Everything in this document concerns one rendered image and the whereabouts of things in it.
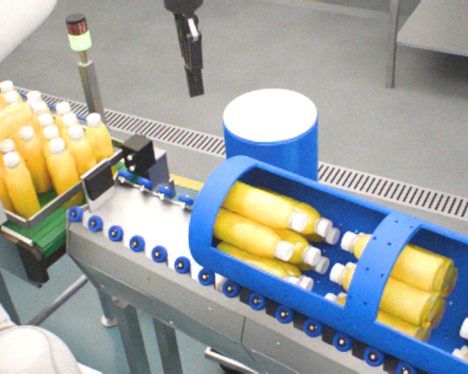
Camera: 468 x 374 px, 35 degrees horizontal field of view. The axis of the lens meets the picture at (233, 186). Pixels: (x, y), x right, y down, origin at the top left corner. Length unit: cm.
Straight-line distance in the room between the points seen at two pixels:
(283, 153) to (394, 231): 70
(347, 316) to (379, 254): 15
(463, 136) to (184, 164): 143
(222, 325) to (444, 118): 250
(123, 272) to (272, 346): 47
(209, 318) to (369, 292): 52
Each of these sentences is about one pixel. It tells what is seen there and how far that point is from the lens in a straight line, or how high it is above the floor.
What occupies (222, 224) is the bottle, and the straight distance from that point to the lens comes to 167.
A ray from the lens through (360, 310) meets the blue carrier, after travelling 149.
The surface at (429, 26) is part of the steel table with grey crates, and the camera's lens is 436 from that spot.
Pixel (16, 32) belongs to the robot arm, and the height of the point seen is 179.
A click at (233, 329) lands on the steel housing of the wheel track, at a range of 182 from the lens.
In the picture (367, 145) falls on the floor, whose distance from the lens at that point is 385.
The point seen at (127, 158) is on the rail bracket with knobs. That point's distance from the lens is 219.
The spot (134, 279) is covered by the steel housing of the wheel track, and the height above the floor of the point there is 86.
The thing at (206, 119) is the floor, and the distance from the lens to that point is 410.
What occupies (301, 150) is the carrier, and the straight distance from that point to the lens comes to 215.
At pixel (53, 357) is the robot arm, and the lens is 131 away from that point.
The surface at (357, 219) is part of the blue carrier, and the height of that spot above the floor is 109.
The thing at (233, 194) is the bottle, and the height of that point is 119.
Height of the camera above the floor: 224
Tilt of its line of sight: 39 degrees down
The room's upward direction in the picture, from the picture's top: 5 degrees counter-clockwise
